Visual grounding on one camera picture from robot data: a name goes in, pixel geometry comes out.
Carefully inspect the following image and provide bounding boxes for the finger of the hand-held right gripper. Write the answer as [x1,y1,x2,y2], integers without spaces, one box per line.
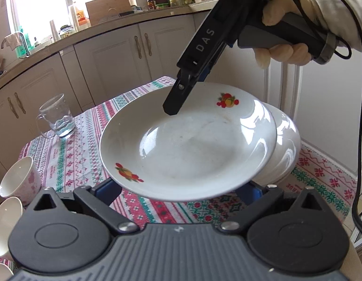
[163,69,197,116]
[195,63,211,83]

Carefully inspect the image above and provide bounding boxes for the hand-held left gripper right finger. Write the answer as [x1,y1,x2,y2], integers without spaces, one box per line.
[219,181,331,235]

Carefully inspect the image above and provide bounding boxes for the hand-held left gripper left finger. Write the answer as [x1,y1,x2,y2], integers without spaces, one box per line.
[31,178,140,235]

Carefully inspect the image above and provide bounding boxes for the large white fruit-print plate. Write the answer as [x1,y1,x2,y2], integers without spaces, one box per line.
[251,102,301,185]

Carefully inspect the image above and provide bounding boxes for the white ceramic bowl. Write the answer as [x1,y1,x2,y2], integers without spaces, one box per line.
[0,263,14,281]
[0,156,41,207]
[0,197,24,262]

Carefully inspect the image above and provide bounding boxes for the person's right forearm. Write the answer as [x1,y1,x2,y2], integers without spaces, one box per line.
[308,0,362,54]

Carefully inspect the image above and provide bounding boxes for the person's right hand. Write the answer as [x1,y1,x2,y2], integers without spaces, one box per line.
[254,0,316,70]

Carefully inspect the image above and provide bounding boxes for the red green patterned tablecloth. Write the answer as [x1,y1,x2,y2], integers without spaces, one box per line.
[18,76,358,240]

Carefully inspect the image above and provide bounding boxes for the white kitchen cabinets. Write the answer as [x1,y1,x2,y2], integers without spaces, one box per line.
[0,6,304,170]

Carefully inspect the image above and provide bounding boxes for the clear glass mug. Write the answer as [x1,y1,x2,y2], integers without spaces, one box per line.
[36,94,76,140]

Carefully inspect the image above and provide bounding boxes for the wooden cutting board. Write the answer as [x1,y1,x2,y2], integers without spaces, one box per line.
[85,0,132,26]

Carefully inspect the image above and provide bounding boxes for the orange label bottle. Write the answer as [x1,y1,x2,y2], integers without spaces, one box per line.
[72,1,91,31]

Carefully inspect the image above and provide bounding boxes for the glass jar with fruit print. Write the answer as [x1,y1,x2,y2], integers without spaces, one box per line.
[58,24,74,39]

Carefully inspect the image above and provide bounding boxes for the metal kitchen faucet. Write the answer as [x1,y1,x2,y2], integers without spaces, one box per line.
[1,32,31,57]

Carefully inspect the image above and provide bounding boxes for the green bottle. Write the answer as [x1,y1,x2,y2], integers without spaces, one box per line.
[18,25,30,55]

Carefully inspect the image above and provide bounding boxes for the white rag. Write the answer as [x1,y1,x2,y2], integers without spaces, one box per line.
[4,33,22,51]

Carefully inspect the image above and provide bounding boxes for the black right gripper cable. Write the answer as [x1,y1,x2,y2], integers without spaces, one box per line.
[282,0,362,240]

